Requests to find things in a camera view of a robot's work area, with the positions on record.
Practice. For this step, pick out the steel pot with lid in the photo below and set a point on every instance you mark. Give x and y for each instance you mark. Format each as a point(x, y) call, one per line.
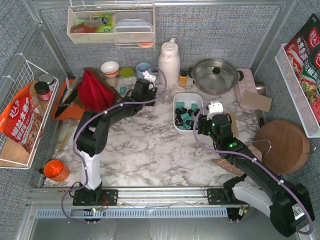
point(215, 76)

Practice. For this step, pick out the black coffee capsule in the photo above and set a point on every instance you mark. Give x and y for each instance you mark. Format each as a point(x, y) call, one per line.
point(190, 123)
point(178, 123)
point(178, 118)
point(180, 111)
point(196, 112)

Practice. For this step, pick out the clear plastic food container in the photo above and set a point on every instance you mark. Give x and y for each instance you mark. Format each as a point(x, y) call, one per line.
point(133, 26)

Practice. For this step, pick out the orange spice bottle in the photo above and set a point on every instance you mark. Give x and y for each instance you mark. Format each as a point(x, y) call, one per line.
point(183, 78)

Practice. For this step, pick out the light blue mug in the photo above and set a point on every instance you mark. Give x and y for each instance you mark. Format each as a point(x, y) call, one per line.
point(141, 67)

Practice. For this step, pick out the white thermos jug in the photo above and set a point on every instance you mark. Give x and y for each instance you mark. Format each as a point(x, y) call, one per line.
point(169, 63)

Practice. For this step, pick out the clear plastic cup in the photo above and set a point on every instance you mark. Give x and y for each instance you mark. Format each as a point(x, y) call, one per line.
point(168, 97)

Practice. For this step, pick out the red cloth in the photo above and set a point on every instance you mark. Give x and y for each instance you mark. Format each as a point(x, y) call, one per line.
point(94, 92)

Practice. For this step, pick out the white right wall basket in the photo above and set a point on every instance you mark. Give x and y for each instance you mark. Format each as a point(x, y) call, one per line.
point(301, 104)

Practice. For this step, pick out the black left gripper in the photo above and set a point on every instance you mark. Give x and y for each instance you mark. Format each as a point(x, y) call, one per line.
point(152, 93)

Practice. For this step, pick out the white wire side basket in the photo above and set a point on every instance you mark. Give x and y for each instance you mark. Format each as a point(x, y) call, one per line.
point(13, 155)

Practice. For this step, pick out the brown cardboard on tray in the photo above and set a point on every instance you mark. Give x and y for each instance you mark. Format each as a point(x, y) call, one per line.
point(256, 101)

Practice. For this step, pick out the red lid jar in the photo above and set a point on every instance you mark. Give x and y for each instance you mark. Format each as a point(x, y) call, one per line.
point(42, 90)

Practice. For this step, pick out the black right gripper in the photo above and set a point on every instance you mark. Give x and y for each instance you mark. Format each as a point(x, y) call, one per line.
point(201, 124)

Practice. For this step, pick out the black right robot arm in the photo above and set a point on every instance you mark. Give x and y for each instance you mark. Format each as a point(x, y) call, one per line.
point(290, 209)

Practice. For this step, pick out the brown cardboard square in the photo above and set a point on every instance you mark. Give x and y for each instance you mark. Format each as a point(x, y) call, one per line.
point(234, 127)

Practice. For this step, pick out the white bowl with stripes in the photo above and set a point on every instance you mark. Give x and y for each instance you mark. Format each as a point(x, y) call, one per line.
point(110, 68)

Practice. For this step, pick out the striped pink knit cloth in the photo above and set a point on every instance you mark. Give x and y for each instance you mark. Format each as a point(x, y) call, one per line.
point(233, 168)

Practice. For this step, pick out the white wall-mounted basket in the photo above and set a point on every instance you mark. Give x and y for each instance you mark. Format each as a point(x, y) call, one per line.
point(81, 30)

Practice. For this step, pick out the pink egg tray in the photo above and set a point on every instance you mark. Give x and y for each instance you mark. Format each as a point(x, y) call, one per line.
point(246, 83)

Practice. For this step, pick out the silver lid jar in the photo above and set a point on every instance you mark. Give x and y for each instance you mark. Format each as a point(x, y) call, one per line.
point(47, 78)

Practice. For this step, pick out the round wooden board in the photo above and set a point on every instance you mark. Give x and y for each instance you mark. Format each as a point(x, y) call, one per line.
point(284, 146)

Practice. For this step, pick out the green lid glass jar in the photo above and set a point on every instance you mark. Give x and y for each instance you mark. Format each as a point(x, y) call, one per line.
point(127, 75)

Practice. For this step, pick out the orange tray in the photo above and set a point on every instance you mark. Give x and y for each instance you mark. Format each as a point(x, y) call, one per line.
point(72, 111)

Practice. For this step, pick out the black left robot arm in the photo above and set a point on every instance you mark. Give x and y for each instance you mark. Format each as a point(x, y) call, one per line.
point(91, 135)

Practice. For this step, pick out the red seasoning packet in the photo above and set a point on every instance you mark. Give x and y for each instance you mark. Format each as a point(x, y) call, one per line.
point(303, 52)

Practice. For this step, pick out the white rectangular storage basket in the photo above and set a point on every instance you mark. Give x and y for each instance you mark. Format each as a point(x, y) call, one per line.
point(188, 99)

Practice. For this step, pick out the orange snack bag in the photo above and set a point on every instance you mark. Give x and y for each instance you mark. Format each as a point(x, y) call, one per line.
point(19, 121)

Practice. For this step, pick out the orange ball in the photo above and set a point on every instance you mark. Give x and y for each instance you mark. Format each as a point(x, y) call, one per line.
point(56, 171)

